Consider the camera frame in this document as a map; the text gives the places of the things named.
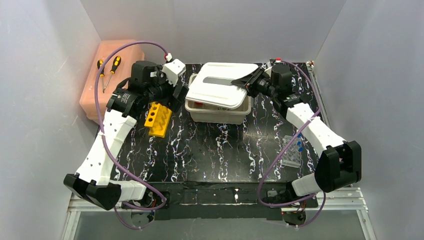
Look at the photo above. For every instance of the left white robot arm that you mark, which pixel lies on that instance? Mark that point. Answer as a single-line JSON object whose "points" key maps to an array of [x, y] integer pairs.
{"points": [[127, 104]]}

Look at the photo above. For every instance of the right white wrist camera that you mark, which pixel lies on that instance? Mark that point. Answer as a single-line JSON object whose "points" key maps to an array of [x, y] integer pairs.
{"points": [[267, 67]]}

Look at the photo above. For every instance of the right yellow black screwdriver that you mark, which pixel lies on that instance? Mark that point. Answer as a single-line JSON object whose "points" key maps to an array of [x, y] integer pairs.
{"points": [[116, 62]]}

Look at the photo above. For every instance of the clear well plate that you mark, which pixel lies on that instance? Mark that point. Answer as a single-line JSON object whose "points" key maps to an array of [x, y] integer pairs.
{"points": [[292, 157]]}

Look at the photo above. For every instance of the yellow test tube rack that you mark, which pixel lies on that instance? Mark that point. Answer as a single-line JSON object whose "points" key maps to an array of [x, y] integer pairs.
{"points": [[157, 120]]}

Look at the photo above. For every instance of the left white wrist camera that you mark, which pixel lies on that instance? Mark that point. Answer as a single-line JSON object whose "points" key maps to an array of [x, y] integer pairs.
{"points": [[173, 70]]}

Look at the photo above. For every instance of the aluminium frame rail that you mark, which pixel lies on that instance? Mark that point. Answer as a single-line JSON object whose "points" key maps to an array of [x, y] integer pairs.
{"points": [[275, 201]]}

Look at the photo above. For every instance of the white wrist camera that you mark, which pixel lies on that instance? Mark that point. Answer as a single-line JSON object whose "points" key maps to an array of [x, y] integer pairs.
{"points": [[173, 70], [267, 67]]}

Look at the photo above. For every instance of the left yellow black screwdriver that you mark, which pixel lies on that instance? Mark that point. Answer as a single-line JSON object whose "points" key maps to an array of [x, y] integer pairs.
{"points": [[102, 74]]}

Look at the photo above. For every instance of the beige plastic bin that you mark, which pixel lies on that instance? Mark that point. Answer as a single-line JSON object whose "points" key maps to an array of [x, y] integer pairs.
{"points": [[209, 113]]}

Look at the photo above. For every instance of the yellow black screwdriver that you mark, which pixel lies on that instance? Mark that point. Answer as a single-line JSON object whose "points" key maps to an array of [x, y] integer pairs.
{"points": [[116, 62], [102, 74]]}

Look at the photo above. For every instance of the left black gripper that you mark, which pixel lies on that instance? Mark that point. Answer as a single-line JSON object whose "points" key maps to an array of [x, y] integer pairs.
{"points": [[180, 93]]}

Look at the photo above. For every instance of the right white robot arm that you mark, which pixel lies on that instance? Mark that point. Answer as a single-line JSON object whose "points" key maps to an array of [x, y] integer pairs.
{"points": [[340, 161]]}

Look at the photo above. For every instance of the white bin lid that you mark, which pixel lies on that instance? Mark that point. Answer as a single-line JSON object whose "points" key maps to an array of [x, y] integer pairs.
{"points": [[213, 84]]}

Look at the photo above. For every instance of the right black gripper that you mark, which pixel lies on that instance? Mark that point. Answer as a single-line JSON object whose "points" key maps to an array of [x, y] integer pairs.
{"points": [[250, 83]]}

